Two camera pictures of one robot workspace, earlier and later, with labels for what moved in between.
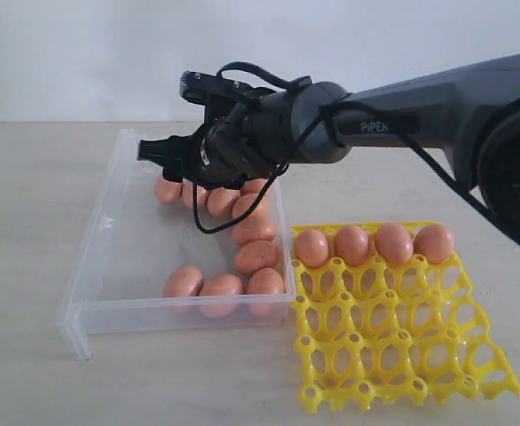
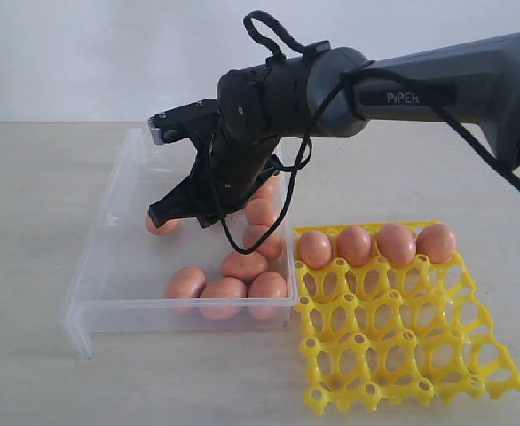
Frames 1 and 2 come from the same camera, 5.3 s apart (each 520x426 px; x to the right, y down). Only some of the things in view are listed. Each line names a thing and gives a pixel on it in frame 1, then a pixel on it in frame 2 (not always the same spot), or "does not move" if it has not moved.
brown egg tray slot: [311, 248] does not move
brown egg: [166, 191] → [169, 226]
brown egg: [434, 242] does not move
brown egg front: [352, 245] does not move
